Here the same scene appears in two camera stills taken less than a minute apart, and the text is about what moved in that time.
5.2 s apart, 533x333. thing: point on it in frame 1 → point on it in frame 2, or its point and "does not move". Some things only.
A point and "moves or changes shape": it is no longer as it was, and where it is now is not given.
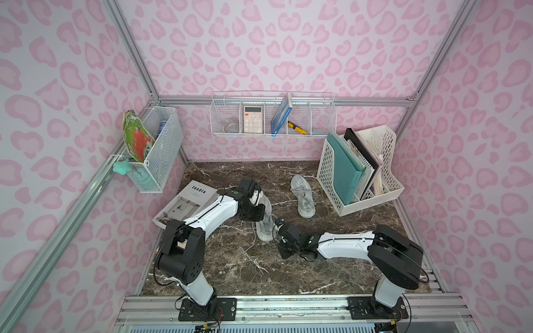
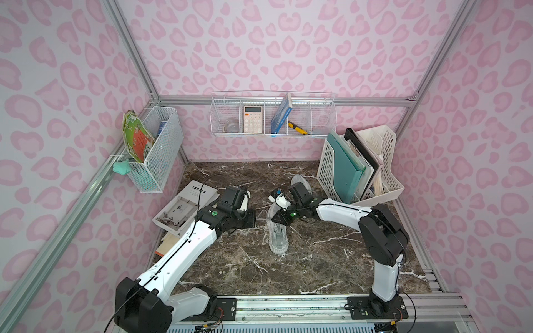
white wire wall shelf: (273, 114) does not move
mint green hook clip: (122, 167) does not move
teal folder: (348, 169) does not move
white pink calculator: (252, 119) does not move
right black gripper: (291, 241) → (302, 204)
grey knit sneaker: (265, 228) moves or changes shape
